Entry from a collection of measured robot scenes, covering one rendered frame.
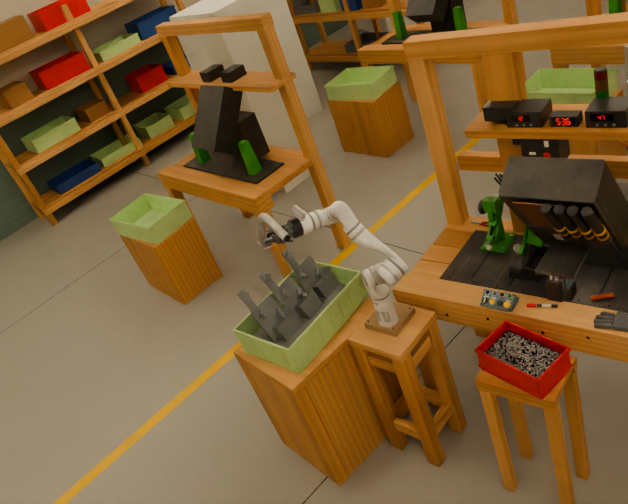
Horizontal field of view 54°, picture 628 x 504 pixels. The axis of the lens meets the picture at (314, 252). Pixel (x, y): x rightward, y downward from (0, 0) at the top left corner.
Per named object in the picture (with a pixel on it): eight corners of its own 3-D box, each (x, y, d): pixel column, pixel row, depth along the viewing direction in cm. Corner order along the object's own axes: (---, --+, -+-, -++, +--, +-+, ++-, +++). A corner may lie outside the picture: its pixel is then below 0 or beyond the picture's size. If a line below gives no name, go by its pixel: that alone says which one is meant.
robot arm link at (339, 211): (340, 195, 238) (366, 221, 239) (333, 202, 246) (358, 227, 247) (329, 207, 235) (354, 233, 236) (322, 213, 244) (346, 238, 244)
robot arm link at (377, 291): (365, 277, 278) (375, 305, 288) (384, 269, 279) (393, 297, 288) (358, 267, 286) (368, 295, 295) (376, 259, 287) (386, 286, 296)
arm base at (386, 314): (393, 328, 295) (384, 302, 286) (376, 325, 301) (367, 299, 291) (401, 315, 300) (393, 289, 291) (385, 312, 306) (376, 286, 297)
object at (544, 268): (574, 281, 250) (573, 275, 249) (535, 275, 261) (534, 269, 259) (605, 225, 272) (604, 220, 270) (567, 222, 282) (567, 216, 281)
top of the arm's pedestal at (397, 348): (402, 362, 285) (400, 356, 283) (349, 345, 307) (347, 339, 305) (437, 317, 302) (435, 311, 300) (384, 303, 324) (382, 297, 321)
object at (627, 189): (628, 271, 273) (624, 207, 255) (559, 261, 293) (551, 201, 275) (640, 246, 283) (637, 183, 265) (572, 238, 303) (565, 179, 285)
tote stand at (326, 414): (340, 486, 339) (291, 389, 297) (282, 442, 377) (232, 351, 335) (418, 402, 369) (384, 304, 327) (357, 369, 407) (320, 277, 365)
